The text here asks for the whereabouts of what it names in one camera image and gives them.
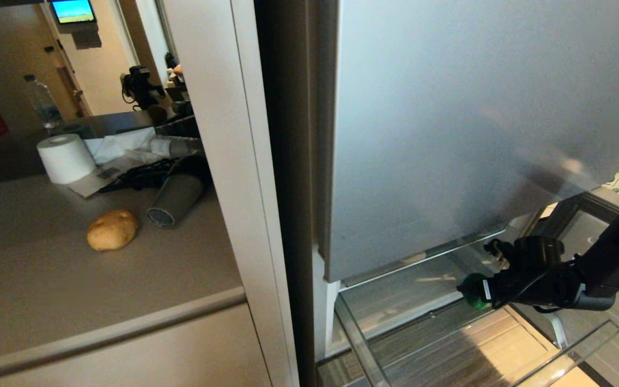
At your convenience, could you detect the clear fridge drawer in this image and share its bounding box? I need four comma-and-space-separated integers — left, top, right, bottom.
318, 225, 619, 387

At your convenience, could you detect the white crumpled cloth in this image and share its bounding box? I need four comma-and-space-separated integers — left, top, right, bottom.
83, 127, 171, 165

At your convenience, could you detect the brown potato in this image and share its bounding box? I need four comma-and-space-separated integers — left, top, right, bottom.
87, 209, 140, 252

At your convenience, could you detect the printed paper sheet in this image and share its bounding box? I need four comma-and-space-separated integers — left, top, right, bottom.
67, 155, 145, 199

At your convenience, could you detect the white toilet paper roll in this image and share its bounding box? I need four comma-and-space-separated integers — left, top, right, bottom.
37, 133, 97, 185

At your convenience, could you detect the black camera device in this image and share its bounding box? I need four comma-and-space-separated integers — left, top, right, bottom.
121, 65, 167, 111

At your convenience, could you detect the green round food item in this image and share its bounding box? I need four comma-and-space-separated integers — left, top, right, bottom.
457, 273, 494, 311

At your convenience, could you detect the grey hair dryer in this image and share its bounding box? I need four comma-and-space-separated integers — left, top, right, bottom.
146, 156, 213, 228

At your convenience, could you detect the white tall side panel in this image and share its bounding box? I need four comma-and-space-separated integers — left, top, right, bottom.
160, 0, 300, 387

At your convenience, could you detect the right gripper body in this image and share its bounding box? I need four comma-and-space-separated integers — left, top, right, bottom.
480, 268, 542, 311

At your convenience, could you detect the clear plastic water bottle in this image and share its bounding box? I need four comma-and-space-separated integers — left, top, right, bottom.
24, 74, 64, 130

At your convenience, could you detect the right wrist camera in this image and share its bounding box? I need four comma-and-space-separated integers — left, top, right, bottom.
484, 235, 565, 271

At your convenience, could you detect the beige cabinet front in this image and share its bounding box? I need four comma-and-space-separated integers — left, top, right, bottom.
0, 286, 273, 387

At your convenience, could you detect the wall monitor screen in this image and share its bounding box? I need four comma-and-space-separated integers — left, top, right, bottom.
50, 0, 98, 25

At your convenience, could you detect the black hair dryer cord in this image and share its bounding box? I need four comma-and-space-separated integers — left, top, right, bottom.
99, 158, 182, 194

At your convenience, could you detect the grey fridge door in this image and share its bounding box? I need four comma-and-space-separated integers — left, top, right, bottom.
318, 0, 619, 284

